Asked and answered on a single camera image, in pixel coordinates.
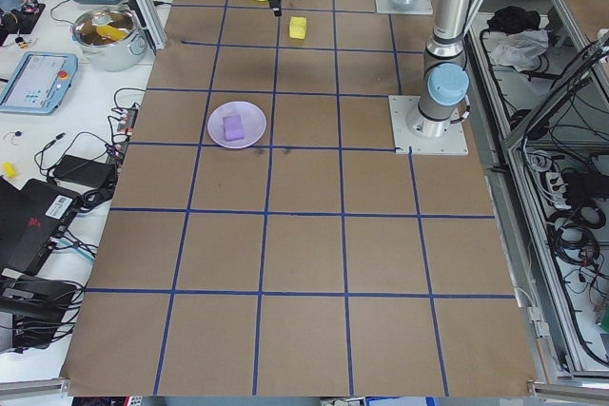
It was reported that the yellow foam block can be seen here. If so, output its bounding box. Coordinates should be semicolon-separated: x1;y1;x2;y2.
288;15;310;41

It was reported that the purple foam block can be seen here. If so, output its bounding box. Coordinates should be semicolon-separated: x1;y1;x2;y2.
222;113;246;143

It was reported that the purple plate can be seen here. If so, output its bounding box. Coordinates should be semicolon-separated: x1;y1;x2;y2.
206;100;268;151

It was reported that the stainless steel pot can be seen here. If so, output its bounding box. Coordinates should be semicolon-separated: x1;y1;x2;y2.
69;5;147;73

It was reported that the black USB hub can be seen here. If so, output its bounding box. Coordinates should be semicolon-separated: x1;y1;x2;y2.
107;106;141;161

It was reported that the black cloth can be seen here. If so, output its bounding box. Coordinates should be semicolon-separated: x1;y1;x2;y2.
486;5;542;32

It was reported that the white cloth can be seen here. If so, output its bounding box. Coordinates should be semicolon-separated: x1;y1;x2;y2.
491;29;554;73

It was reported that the black power brick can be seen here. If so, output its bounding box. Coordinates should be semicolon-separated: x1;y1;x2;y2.
54;154;116;189

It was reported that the black computer with red logo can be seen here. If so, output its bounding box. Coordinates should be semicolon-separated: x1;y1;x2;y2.
0;177;81;280

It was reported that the white power strip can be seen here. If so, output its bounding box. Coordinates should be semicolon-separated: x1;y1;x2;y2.
540;169;573;208

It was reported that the black docking device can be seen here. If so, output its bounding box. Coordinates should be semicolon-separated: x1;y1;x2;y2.
0;274;86;356

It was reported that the aluminium bar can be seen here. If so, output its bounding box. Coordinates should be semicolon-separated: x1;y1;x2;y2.
0;376;73;401

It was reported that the aluminium extrusion post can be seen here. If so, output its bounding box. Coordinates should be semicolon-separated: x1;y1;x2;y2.
106;0;168;51

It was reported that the V-shaped metal bar frame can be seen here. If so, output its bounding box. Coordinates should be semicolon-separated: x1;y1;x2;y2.
463;0;609;400

